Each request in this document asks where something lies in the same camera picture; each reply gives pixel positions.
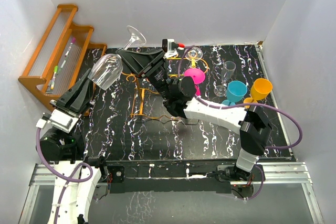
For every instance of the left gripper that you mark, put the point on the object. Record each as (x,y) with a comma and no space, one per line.
(81,99)

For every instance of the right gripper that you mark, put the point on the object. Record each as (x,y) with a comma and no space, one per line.
(144,64)

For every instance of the clear short wine glass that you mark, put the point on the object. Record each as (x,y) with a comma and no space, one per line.
(107,70)

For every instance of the clear large wine glass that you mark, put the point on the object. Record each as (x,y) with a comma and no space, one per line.
(194,55)

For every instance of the pink plastic wine glass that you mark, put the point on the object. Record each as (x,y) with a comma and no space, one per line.
(198,77)

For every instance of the clear champagne flute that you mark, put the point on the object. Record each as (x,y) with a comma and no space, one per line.
(226,73)

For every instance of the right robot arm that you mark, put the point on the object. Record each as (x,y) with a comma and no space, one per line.
(252,125)

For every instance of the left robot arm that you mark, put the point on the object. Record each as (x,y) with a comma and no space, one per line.
(61,150)

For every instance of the gold metal wine glass rack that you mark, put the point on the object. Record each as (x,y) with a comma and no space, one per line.
(139,95)

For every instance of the teal plastic wine glass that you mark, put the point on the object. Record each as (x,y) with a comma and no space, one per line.
(235,91)

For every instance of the orange plastic wine glass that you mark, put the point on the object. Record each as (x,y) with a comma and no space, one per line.
(259,90)

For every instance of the green capped marker pen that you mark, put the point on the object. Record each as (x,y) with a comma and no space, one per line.
(52,84)

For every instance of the orange wooden stepped shelf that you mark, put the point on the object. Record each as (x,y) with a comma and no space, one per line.
(50,52)

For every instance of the pink capped marker pen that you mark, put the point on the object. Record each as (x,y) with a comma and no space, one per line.
(68,50)

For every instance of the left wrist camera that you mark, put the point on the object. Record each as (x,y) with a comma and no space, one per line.
(59,120)

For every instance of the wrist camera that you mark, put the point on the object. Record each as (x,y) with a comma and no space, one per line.
(170,47)
(59,120)

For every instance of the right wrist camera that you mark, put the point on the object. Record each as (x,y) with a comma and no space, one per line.
(170,47)

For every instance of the aluminium base frame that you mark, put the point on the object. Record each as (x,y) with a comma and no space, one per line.
(195,175)

